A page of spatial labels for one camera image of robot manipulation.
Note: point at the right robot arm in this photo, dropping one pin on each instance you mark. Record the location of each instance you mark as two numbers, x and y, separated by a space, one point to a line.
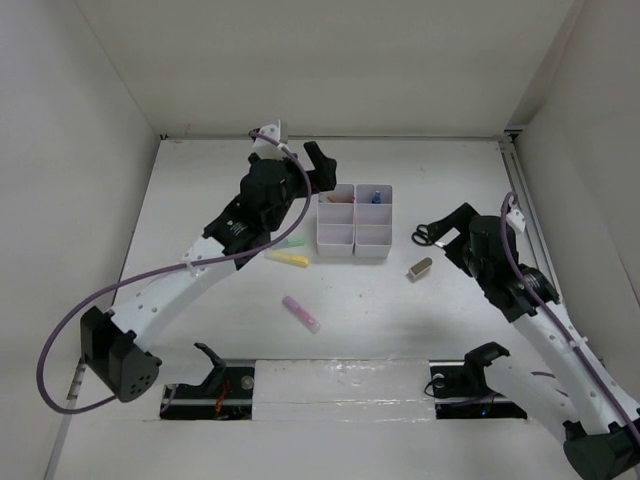
593 418

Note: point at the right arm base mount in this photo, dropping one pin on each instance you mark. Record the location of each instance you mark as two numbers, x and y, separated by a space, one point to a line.
460 391

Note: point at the green highlighter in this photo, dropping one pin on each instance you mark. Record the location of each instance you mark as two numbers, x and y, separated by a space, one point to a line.
291 242

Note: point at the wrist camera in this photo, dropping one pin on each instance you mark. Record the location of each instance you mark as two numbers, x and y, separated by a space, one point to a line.
269 135
516 220

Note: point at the black-handled scissors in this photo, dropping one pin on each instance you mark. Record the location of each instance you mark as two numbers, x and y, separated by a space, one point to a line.
421 237

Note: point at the pink highlighter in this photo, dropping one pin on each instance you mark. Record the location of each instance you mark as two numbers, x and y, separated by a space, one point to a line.
301 314

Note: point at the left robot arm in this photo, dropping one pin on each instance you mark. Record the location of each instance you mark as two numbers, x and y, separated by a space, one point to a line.
117 344

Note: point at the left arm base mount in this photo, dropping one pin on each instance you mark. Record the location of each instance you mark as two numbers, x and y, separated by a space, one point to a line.
220 390

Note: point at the yellow highlighter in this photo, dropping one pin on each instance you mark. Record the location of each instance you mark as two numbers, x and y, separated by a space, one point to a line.
288 259

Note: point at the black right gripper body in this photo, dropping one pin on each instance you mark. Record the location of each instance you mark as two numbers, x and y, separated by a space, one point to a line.
459 250

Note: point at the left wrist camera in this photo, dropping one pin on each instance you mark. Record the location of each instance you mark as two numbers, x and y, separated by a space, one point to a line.
269 135

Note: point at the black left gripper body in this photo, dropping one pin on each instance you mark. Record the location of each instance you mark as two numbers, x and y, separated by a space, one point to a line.
296 183

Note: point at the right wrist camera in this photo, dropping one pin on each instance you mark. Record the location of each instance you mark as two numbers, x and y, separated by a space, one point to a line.
516 220

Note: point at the white six-compartment organizer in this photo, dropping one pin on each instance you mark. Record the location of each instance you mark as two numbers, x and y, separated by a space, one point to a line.
361 229

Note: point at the aluminium rail right side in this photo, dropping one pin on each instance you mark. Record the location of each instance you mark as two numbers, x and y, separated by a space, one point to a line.
533 233

